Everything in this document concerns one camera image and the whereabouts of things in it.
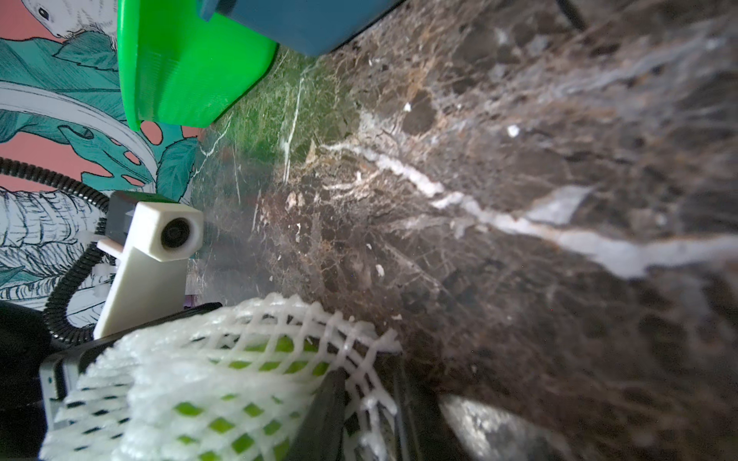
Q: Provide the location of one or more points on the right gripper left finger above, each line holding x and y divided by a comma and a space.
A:
320, 435

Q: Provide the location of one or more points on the custard apple with dark spots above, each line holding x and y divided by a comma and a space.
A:
247, 407

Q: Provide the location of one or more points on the green plastic basket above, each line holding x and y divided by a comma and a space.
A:
177, 68

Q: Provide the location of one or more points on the grey bin of foam nets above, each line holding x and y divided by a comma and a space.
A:
310, 27

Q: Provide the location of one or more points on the white foam net sleeve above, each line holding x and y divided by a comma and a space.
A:
152, 358

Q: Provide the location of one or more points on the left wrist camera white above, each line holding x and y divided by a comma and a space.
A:
152, 238

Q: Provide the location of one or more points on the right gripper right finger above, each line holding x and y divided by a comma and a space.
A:
421, 432

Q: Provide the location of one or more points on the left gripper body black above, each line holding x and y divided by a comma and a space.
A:
69, 369

